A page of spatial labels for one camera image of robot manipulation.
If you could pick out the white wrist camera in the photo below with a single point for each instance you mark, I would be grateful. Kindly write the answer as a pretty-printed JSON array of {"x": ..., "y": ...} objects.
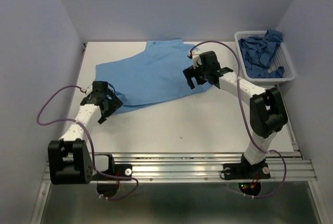
[
  {"x": 195, "y": 57},
  {"x": 87, "y": 90}
]

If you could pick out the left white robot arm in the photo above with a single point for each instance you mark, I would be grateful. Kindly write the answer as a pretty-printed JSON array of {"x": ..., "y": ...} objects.
[{"x": 69, "y": 159}]

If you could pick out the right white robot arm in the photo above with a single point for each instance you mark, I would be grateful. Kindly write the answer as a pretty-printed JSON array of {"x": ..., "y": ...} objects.
[{"x": 266, "y": 110}]

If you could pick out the white plastic basket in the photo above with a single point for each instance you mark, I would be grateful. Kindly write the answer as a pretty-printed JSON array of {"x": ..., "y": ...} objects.
[{"x": 282, "y": 59}]

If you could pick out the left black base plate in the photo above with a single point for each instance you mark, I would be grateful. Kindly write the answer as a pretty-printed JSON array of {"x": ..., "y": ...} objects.
[{"x": 114, "y": 173}]

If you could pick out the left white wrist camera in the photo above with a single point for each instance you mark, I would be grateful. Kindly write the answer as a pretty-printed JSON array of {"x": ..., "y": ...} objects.
[{"x": 87, "y": 90}]

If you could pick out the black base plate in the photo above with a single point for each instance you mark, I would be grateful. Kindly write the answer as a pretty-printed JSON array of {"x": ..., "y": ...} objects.
[
  {"x": 114, "y": 173},
  {"x": 242, "y": 171}
]

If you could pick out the dark blue patterned shirt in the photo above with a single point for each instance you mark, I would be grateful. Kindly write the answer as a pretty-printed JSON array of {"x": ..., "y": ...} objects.
[{"x": 259, "y": 52}]

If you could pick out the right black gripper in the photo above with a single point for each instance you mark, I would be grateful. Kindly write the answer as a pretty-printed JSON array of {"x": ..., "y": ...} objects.
[{"x": 189, "y": 73}]

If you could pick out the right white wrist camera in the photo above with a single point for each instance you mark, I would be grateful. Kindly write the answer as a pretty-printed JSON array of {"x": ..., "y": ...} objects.
[{"x": 195, "y": 57}]

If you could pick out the light blue long sleeve shirt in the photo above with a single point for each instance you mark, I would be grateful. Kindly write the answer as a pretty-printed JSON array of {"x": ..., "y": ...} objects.
[{"x": 150, "y": 77}]

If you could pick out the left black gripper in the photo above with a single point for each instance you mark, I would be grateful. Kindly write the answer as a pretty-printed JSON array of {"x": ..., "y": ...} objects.
[{"x": 114, "y": 101}]

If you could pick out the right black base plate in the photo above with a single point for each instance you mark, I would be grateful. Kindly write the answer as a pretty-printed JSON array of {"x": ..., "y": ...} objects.
[{"x": 242, "y": 171}]

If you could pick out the aluminium mounting rail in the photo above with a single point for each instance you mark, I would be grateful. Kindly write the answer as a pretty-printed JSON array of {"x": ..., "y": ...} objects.
[{"x": 206, "y": 167}]

